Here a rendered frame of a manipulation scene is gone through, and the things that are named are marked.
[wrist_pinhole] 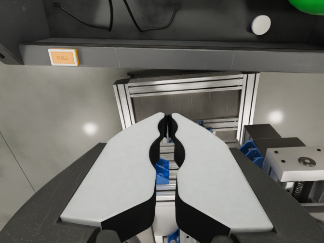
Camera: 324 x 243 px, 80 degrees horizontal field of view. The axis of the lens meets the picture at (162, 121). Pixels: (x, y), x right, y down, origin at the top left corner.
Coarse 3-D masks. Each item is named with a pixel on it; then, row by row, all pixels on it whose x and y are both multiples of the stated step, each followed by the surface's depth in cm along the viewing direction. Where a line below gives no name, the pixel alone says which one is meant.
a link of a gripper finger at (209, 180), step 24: (168, 120) 13; (192, 144) 9; (216, 144) 9; (192, 168) 8; (216, 168) 8; (192, 192) 7; (216, 192) 7; (240, 192) 7; (192, 216) 6; (216, 216) 6; (240, 216) 6; (264, 216) 6
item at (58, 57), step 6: (54, 48) 37; (54, 54) 37; (60, 54) 37; (66, 54) 37; (72, 54) 37; (54, 60) 37; (60, 60) 37; (66, 60) 37; (72, 60) 37; (78, 60) 38
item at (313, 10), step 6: (288, 0) 16; (294, 0) 14; (300, 0) 14; (306, 0) 13; (312, 0) 12; (318, 0) 12; (294, 6) 15; (300, 6) 14; (306, 6) 13; (312, 6) 13; (318, 6) 12; (306, 12) 14; (312, 12) 13; (318, 12) 12
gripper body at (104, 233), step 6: (102, 234) 5; (108, 234) 5; (114, 234) 5; (96, 240) 5; (102, 240) 5; (108, 240) 5; (114, 240) 5; (216, 240) 5; (222, 240) 5; (228, 240) 5
